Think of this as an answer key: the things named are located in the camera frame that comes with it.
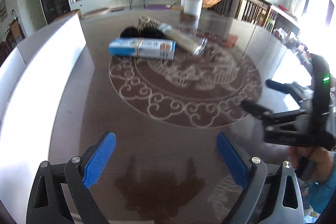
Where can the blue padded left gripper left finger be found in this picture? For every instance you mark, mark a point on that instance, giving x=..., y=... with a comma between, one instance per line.
x=96, y=157

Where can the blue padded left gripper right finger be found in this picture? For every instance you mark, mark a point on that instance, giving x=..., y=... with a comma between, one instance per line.
x=235, y=158

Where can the wall painting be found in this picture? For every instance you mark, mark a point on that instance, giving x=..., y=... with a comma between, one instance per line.
x=3, y=11

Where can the round floor mat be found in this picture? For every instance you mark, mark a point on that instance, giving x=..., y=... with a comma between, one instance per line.
x=95, y=13

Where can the wooden dining chair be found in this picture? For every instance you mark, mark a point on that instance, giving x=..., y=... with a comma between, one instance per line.
x=254, y=11

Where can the chopsticks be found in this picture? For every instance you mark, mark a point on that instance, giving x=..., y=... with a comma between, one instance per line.
x=192, y=45

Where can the clear plastic jar black lid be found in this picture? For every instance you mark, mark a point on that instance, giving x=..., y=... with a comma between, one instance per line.
x=191, y=8

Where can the black white woven hair band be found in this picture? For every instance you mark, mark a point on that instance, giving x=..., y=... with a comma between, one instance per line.
x=148, y=22

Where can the brown cardboard box on floor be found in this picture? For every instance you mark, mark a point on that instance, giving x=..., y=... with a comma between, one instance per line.
x=71, y=13

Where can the black beanie hat bundle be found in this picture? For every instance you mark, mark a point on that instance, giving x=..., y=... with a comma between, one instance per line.
x=150, y=33

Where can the person's right hand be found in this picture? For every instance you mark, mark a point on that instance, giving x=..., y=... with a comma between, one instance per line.
x=322, y=158

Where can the blue white medicine box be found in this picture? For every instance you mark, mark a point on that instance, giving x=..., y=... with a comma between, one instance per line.
x=143, y=47

